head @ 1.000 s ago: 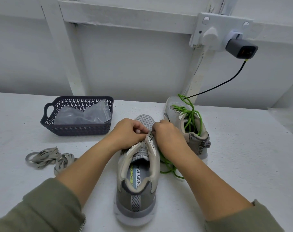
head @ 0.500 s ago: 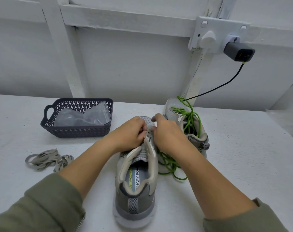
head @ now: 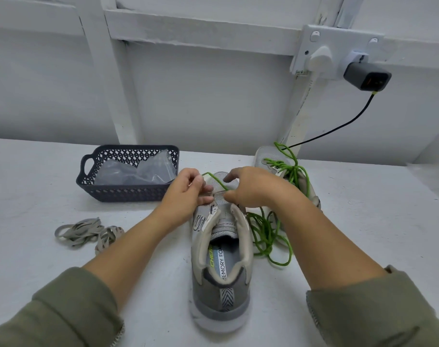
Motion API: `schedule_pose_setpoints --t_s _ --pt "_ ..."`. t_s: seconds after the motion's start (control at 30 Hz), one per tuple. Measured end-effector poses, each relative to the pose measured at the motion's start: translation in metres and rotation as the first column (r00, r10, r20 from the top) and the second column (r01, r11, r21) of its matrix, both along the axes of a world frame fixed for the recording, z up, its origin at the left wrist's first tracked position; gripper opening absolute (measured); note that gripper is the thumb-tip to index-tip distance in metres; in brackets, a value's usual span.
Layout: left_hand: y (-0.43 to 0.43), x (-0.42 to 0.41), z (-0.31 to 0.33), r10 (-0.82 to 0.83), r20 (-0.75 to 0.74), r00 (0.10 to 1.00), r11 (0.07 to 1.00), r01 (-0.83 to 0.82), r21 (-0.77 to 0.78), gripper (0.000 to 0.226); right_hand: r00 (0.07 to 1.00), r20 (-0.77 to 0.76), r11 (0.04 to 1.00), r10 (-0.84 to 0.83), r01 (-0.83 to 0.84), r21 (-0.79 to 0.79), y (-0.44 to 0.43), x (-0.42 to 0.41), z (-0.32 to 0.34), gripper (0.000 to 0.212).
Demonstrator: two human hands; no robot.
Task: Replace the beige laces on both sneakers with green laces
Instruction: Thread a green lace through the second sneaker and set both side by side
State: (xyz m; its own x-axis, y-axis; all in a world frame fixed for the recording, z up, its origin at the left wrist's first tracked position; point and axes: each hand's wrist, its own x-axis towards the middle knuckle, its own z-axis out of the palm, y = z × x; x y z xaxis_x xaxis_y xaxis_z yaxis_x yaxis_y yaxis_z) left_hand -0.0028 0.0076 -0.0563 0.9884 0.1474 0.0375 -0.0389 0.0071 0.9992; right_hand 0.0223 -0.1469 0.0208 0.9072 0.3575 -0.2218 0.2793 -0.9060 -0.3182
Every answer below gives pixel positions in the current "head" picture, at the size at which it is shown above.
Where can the person's left hand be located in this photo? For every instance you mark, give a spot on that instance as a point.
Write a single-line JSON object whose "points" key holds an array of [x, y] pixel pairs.
{"points": [[180, 200]]}

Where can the person's right hand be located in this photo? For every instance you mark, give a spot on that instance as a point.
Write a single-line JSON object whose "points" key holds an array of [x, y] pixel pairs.
{"points": [[254, 188]]}

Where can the gray sneaker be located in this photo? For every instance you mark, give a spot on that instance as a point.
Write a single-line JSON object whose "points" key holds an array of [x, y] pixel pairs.
{"points": [[266, 155], [221, 292]]}

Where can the green shoelace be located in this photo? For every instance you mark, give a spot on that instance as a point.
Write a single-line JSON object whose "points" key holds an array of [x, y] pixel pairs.
{"points": [[263, 235], [292, 169]]}

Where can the clear plastic bag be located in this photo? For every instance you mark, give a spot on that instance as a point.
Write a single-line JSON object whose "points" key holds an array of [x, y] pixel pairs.
{"points": [[136, 169]]}

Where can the beige shoelace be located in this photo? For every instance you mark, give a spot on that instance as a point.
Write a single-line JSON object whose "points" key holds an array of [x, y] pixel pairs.
{"points": [[109, 239], [78, 232]]}

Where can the person's left forearm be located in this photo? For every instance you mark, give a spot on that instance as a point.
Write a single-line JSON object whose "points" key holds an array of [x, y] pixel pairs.
{"points": [[82, 292]]}

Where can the person's right forearm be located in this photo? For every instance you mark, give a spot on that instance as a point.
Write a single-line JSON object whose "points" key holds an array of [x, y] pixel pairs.
{"points": [[357, 285]]}

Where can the dark plastic lattice basket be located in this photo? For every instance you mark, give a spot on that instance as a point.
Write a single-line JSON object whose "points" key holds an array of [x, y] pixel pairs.
{"points": [[125, 193]]}

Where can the white plug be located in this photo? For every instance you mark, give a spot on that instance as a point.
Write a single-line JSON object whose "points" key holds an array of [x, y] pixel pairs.
{"points": [[321, 60]]}

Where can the gray charger adapter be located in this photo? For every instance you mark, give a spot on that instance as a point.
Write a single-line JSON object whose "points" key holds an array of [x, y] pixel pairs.
{"points": [[367, 76]]}

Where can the white wall socket plate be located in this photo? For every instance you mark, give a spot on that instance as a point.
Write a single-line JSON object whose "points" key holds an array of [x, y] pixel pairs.
{"points": [[335, 38]]}

